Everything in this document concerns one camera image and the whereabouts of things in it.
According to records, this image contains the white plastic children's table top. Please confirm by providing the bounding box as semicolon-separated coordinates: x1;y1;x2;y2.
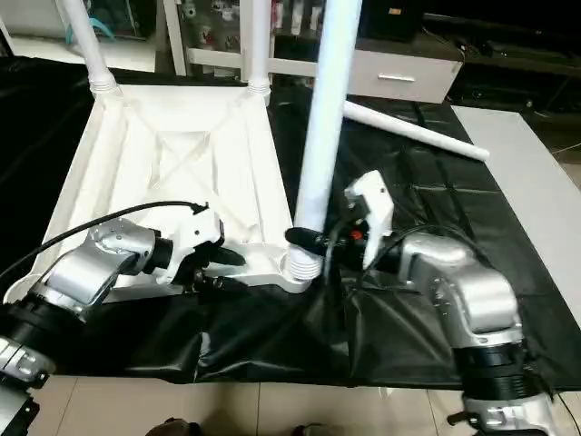
4;82;327;306

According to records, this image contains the white plastic table leg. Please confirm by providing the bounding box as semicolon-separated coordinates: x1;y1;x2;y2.
340;100;492;164
279;0;365;282
56;0;123;98
242;0;274;98

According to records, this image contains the black plastic work mat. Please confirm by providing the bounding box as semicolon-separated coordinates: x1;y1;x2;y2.
0;56;581;390

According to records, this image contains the white low drawer unit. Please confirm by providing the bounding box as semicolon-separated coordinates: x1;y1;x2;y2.
313;45;462;104

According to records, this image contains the white side table board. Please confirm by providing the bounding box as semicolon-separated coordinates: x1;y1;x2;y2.
451;104;581;330

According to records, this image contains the white glass door cabinet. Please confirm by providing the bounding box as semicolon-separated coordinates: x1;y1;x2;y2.
163;0;330;79

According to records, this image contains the black box with yellow label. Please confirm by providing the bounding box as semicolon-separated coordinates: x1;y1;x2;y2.
359;0;429;43

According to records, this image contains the teal plastic object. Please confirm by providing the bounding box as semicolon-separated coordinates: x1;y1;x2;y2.
67;13;116;43

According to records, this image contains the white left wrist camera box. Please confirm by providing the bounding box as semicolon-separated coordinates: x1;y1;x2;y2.
166;206;227;286

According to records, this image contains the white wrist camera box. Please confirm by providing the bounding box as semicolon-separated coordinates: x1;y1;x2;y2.
166;206;227;286
344;169;397;273

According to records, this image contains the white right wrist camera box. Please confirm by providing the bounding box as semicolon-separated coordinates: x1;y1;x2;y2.
344;169;397;273

